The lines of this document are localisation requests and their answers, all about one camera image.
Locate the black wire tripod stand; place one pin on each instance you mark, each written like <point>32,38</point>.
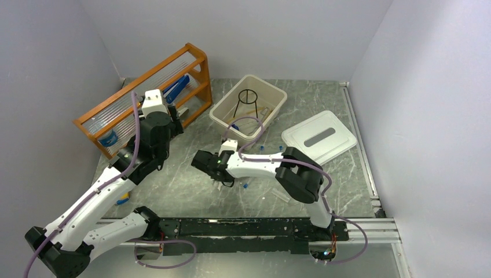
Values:
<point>247,97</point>

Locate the metal crucible tongs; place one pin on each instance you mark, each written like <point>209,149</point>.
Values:
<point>264,113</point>

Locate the orange wooden shelf rack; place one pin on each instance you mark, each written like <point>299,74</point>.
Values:
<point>116,112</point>

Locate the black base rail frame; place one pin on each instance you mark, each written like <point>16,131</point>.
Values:
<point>177,236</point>

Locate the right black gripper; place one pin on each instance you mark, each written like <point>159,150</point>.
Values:
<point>228,180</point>

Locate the beige plastic bin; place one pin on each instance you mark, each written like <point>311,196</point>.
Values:
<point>268,96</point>

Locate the tan rubber tubing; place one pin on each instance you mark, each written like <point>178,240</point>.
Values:
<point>254,112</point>

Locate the white bin lid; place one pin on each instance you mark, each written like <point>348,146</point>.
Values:
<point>321,137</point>

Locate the wrist white camera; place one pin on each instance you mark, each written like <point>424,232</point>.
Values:
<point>153,102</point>
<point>229,145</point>

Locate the yellow blue block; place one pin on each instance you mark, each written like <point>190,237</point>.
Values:
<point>123,199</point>

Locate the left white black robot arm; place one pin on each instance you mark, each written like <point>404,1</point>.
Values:
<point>67,245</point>

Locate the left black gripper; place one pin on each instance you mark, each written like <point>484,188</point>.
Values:
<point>176,127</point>

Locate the blue stapler on shelf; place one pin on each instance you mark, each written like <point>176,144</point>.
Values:
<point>171,92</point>

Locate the clear test tube rack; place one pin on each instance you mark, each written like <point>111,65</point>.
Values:
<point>281,195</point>

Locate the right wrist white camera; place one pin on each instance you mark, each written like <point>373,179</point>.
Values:
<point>229,145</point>

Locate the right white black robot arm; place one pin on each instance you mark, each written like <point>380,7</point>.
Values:
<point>301,177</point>

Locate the blue white roll on shelf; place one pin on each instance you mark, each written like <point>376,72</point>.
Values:
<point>108,139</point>

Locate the grey white device on shelf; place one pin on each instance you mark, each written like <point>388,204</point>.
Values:
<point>182,112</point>

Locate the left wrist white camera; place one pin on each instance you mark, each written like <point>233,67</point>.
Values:
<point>153,102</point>

